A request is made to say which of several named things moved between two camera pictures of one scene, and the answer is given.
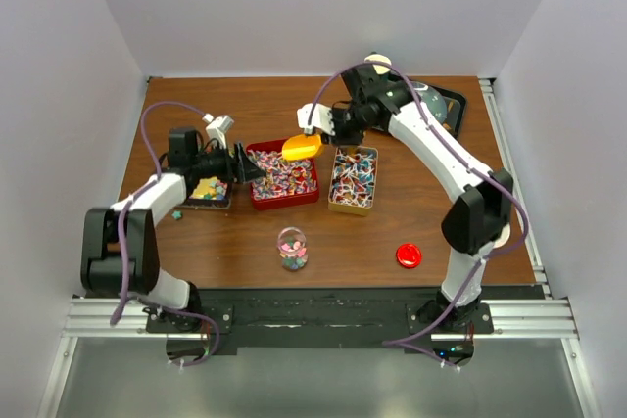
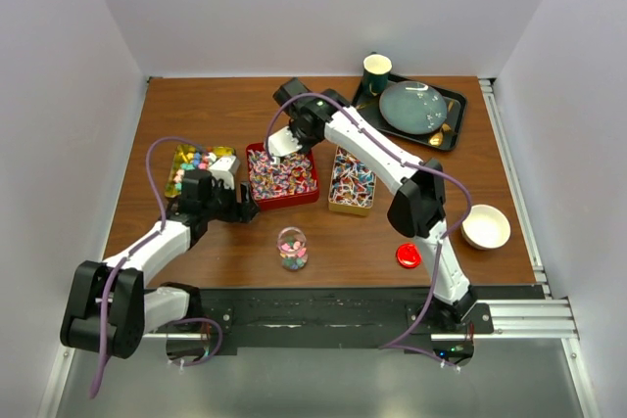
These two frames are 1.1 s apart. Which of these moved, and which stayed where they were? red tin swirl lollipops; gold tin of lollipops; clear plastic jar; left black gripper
Moved: left black gripper
Stayed: gold tin of lollipops; clear plastic jar; red tin swirl lollipops
